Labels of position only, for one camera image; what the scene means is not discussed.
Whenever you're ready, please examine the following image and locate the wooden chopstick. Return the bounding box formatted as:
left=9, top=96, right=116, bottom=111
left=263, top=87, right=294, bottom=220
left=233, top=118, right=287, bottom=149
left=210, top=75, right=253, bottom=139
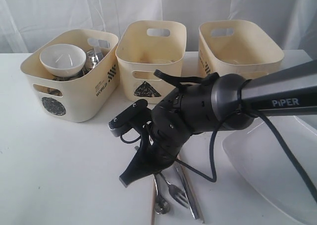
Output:
left=176, top=162, right=205, bottom=224
left=150, top=182, right=156, bottom=225

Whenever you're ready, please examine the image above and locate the stainless steel spoon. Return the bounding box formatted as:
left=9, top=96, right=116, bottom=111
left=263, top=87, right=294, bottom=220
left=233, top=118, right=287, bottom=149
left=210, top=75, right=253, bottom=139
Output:
left=154, top=174, right=171, bottom=215

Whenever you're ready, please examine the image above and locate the cream bin with circle mark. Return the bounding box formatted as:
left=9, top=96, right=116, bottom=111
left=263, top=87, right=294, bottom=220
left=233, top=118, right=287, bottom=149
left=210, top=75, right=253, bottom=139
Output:
left=20, top=29, right=120, bottom=122

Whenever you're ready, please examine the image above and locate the stainless steel bowl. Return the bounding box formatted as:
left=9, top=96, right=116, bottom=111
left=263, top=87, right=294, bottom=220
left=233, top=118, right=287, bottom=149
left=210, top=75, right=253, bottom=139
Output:
left=83, top=47, right=109, bottom=74

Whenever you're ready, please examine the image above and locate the cream bin with square mark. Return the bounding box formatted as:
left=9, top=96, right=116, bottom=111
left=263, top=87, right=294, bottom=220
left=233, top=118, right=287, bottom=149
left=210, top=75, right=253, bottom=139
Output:
left=198, top=20, right=284, bottom=79

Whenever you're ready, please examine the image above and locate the cream bin with triangle mark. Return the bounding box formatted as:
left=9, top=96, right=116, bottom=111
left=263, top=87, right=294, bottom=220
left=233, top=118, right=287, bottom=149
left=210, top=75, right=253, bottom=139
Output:
left=115, top=20, right=187, bottom=104

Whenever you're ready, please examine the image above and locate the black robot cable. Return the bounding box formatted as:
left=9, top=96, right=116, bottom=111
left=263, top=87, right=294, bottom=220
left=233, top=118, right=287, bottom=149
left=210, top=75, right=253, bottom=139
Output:
left=153, top=69, right=317, bottom=201

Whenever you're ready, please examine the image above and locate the white curtain backdrop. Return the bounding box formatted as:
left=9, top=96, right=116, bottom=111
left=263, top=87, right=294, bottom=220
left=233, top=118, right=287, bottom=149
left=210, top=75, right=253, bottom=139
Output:
left=0, top=0, right=317, bottom=59

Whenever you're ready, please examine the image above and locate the stainless steel fork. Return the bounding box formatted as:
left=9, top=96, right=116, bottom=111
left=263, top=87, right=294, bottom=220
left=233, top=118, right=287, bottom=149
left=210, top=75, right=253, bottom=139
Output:
left=158, top=172, right=189, bottom=209

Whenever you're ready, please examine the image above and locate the white rectangular plate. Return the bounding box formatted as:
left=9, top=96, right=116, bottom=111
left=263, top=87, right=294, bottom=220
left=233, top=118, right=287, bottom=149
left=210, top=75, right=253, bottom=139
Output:
left=222, top=116, right=317, bottom=225

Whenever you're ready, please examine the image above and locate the white ceramic bowl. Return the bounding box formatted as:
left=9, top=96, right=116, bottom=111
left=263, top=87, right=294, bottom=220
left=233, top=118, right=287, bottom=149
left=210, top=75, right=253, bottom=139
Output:
left=40, top=44, right=86, bottom=77

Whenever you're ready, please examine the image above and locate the stainless steel knife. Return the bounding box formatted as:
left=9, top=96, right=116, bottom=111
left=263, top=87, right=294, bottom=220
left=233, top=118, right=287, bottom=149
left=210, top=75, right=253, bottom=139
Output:
left=174, top=163, right=201, bottom=220

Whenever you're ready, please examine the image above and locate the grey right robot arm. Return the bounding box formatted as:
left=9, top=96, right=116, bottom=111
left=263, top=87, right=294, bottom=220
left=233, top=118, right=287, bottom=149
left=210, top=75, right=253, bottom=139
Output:
left=109, top=61, right=317, bottom=186

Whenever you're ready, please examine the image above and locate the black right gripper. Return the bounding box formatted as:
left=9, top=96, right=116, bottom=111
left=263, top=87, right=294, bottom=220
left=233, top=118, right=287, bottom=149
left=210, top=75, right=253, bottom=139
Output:
left=119, top=84, right=218, bottom=187

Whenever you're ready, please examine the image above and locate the stainless steel cup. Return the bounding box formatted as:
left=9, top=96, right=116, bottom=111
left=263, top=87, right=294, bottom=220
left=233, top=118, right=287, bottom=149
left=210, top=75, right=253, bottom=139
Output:
left=53, top=71, right=84, bottom=81
left=44, top=87, right=62, bottom=97

